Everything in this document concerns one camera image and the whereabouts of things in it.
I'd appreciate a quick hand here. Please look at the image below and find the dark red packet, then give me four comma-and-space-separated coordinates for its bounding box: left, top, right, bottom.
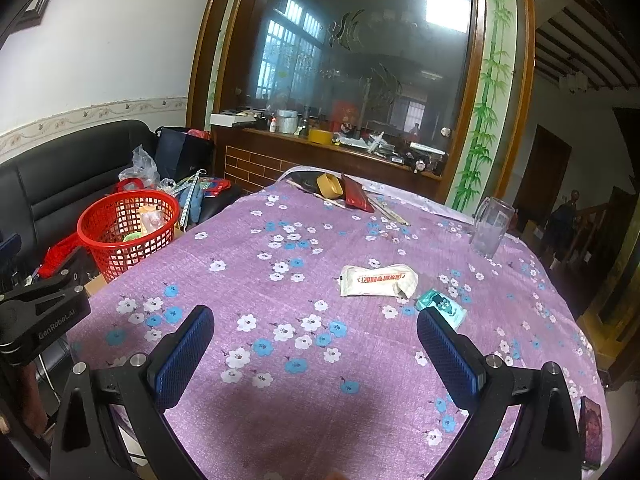
341, 173, 375, 213

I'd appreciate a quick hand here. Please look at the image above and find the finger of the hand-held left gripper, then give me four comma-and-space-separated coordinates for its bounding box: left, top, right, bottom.
10, 268, 91, 307

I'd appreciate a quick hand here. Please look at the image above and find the black sofa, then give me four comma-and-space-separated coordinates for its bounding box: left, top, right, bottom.
0, 119, 162, 311

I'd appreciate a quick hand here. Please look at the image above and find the black hand fan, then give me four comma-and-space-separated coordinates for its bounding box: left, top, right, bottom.
289, 172, 321, 194

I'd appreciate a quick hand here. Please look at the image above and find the dark shopping bag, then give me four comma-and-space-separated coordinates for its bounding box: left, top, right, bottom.
154, 126, 214, 182

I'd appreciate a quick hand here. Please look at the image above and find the long wooden stick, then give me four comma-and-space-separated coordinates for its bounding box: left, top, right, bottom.
292, 182, 347, 209

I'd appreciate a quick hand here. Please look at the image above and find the wooden glass partition cabinet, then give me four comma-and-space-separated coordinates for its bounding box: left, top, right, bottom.
187, 0, 537, 212

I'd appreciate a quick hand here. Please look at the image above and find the cardboard box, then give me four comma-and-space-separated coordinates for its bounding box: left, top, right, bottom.
84, 276, 109, 302

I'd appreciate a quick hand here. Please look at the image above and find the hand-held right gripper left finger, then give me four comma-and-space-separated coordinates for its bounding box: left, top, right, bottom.
49, 305, 216, 480

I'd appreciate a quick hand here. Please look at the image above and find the red plastic bag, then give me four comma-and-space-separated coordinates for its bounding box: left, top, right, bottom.
38, 244, 84, 282

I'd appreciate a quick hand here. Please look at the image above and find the yellow tape roll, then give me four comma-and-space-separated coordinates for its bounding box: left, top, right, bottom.
316, 172, 346, 200

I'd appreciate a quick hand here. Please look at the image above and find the purple floral tablecloth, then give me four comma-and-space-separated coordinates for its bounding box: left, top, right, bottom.
67, 166, 614, 480

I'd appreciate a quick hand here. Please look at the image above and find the small green packet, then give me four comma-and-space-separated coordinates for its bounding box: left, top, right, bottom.
414, 287, 469, 331

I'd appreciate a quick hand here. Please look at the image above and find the clear plastic bag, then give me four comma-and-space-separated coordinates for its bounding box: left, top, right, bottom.
118, 144, 161, 187

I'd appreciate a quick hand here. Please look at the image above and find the white sachet red print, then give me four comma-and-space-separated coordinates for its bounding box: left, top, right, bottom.
339, 263, 419, 299

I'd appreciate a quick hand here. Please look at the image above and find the bamboo painted panel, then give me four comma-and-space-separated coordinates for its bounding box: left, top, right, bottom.
446, 0, 519, 209

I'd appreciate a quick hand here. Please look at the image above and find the dark red phone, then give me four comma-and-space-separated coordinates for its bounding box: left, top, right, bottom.
578, 394, 604, 471

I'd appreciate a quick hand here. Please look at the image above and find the clear glass mug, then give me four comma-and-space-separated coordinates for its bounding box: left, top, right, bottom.
469, 197, 516, 259

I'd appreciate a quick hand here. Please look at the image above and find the white flat box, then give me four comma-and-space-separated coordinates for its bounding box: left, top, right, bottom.
209, 112, 257, 129

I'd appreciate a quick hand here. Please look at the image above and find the blue plastic hanger bundle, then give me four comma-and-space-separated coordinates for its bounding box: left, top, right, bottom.
172, 171, 231, 228

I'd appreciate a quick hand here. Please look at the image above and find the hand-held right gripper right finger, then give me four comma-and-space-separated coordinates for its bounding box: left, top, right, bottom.
416, 307, 584, 480

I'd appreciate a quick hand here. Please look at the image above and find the red plastic basket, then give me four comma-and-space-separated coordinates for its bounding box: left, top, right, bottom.
77, 189, 181, 284

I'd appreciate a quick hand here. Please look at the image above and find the person's left forearm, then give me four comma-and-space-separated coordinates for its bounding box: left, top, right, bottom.
20, 359, 52, 433

